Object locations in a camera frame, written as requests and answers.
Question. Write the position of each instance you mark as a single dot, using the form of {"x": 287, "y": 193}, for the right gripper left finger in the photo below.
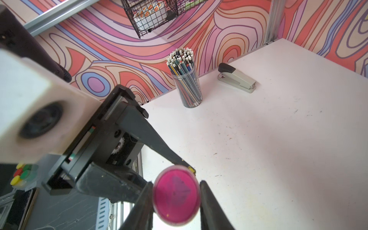
{"x": 141, "y": 216}

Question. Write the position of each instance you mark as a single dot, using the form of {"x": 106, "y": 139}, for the left black wire basket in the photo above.
{"x": 174, "y": 9}

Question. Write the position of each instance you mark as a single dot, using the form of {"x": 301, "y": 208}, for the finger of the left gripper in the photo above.
{"x": 135, "y": 124}
{"x": 117, "y": 183}

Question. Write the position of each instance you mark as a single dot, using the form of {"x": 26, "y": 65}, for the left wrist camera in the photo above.
{"x": 40, "y": 113}

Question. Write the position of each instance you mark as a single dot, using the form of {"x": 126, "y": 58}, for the coloured button box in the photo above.
{"x": 25, "y": 176}

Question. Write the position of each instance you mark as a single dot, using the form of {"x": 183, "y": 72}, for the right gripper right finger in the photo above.
{"x": 211, "y": 214}

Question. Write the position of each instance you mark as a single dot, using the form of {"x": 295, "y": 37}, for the grey stapler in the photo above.
{"x": 233, "y": 77}

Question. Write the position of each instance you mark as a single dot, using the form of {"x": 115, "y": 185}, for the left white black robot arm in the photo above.
{"x": 16, "y": 39}

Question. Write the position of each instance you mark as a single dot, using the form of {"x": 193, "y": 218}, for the cup of pencils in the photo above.
{"x": 182, "y": 68}

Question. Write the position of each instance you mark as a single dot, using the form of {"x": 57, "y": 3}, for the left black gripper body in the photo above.
{"x": 101, "y": 141}

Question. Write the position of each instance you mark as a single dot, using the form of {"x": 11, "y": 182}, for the magenta paint jar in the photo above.
{"x": 176, "y": 195}

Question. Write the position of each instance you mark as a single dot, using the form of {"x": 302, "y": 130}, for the magenta jar lid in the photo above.
{"x": 176, "y": 195}

